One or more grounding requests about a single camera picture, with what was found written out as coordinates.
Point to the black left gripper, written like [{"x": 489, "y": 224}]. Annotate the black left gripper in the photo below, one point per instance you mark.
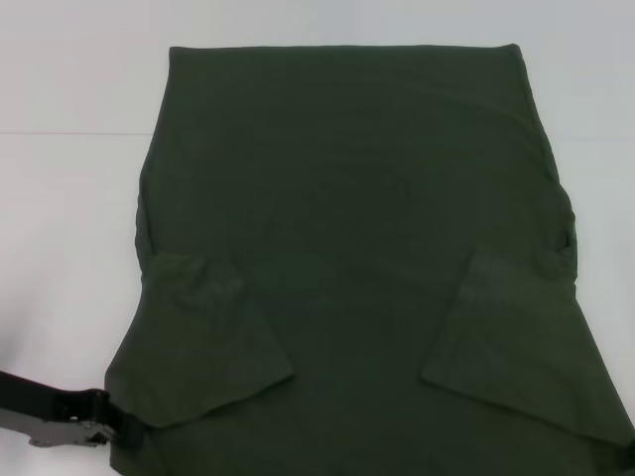
[{"x": 49, "y": 411}]

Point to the dark green t-shirt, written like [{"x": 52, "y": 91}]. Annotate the dark green t-shirt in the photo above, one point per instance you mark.
[{"x": 347, "y": 223}]

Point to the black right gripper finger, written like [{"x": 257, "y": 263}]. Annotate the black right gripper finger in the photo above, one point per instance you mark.
[{"x": 627, "y": 457}]

